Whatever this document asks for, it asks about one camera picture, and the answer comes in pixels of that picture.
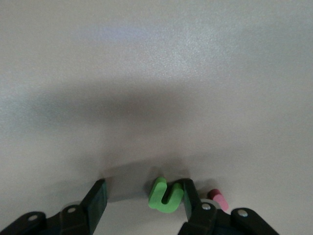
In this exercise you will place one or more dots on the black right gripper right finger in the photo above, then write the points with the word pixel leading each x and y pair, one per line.
pixel 193 210

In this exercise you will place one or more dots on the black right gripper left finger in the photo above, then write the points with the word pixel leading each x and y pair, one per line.
pixel 93 208

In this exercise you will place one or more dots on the green foam letter U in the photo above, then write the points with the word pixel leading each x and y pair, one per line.
pixel 156 195

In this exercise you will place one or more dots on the red foam letter I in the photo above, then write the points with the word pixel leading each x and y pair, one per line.
pixel 221 199

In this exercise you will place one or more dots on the brown table mat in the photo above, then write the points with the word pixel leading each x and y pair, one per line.
pixel 156 73

